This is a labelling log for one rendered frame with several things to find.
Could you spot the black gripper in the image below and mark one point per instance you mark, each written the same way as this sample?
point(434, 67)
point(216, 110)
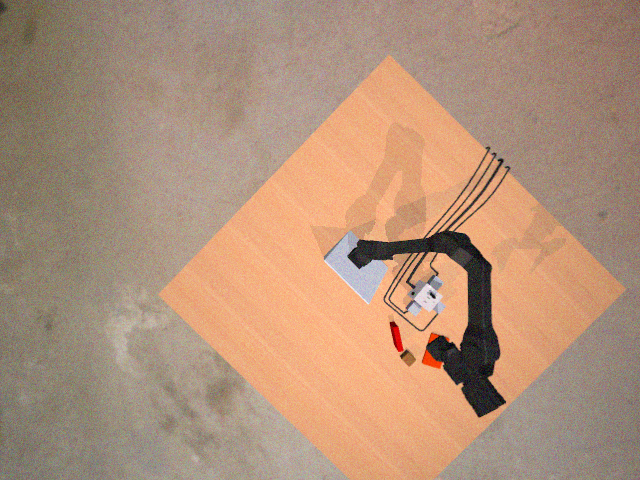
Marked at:
point(434, 349)

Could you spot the orange rectangular block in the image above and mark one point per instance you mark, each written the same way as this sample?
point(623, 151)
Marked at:
point(428, 359)

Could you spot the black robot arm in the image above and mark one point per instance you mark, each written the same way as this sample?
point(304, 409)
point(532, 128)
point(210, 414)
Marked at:
point(479, 347)

